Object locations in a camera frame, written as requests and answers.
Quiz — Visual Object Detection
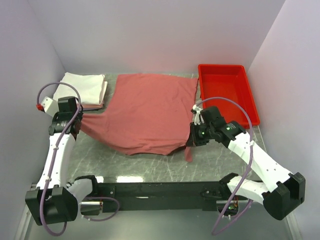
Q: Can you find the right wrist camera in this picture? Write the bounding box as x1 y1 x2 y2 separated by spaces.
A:
191 104 204 125

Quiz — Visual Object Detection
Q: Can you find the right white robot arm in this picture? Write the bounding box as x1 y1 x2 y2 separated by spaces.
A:
186 105 306 220

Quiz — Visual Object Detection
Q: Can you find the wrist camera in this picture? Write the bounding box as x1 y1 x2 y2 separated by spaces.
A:
191 104 204 125
36 96 59 117

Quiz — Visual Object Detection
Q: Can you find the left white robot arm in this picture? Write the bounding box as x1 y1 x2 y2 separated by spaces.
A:
25 96 100 226

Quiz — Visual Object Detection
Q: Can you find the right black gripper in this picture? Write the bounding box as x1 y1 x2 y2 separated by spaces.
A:
186 121 214 147

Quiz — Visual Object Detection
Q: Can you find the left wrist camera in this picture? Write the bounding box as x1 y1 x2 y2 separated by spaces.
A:
36 96 59 117

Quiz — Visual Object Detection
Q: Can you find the red plastic bin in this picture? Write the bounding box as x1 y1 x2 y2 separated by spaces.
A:
198 64 260 129

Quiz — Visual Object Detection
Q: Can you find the white folded t shirt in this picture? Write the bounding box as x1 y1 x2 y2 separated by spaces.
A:
60 72 108 109

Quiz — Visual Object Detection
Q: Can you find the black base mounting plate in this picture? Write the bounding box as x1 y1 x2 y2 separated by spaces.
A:
97 181 231 211

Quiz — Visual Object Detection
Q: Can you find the aluminium frame rail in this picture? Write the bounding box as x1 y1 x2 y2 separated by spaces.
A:
14 181 305 240

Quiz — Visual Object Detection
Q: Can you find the pink red t shirt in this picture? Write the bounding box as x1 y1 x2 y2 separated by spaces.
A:
81 73 198 162

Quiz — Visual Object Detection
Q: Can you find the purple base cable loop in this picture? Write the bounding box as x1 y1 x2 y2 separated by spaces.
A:
81 198 123 222

